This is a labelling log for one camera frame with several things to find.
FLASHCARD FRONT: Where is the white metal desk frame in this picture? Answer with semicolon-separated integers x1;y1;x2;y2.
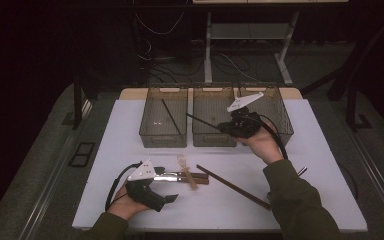
203;10;300;87

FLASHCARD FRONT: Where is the light wooden spoon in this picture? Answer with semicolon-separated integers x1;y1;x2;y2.
176;153;199;191

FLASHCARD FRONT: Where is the brown chopstick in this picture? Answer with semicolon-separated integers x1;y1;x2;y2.
196;164;272;211

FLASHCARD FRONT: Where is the person's right hand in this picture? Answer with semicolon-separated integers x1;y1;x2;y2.
238;120;289;166

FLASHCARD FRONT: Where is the knife with wooden handle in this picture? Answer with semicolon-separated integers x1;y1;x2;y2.
158;171;210;179
152;176;211;186

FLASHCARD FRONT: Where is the translucent brown plastic bin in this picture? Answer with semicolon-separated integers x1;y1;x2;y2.
238;82;295;148
138;83;189;149
192;82;241;148

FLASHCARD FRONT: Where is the left hand-held gripper cable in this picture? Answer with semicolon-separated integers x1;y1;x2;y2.
104;161;144;212

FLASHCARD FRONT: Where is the black metal stand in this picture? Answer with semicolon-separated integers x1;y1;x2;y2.
300;14;384;133

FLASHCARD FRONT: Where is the right hand-held gripper cable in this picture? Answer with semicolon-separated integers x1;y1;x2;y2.
255;113;290;161

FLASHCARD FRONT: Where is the person's left hand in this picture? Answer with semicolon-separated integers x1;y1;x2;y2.
107;183;152;221

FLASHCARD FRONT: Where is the tangle of floor cables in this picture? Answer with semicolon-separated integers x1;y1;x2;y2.
145;39;263;84

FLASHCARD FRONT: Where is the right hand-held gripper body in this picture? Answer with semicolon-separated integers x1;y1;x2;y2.
225;92;265;139

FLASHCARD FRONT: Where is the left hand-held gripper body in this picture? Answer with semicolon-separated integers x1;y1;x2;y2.
125;159;166;213

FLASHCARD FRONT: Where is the hanging white cable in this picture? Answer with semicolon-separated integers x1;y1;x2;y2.
134;12;185;36

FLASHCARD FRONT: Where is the hand-held gripper cable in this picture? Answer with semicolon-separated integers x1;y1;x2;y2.
104;161;144;212
255;113;290;161

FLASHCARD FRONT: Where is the white table mat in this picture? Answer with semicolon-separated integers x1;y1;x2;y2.
72;98;368;233

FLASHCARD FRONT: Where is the metal floor rail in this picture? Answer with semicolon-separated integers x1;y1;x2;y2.
326;99;384;231
17;99;94;240

